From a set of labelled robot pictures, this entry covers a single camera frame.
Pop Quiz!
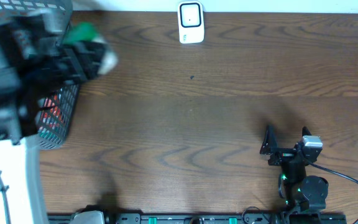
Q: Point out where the grey plastic mesh basket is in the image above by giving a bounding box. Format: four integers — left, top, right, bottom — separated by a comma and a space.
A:
0, 0, 80, 150

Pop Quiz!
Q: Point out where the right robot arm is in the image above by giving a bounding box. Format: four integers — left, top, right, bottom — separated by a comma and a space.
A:
260, 125, 329, 223

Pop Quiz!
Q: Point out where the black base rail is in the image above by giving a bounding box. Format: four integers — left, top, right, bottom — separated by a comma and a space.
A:
48, 211, 347, 224

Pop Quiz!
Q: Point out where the green lid white jar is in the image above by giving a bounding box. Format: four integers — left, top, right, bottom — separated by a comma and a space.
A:
62, 22, 105, 45

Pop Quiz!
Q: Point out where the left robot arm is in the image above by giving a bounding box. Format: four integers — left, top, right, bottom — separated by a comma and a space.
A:
0, 9, 117, 223

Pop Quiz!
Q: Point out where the white barcode scanner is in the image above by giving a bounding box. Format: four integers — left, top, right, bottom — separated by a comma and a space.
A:
177, 1, 204, 44

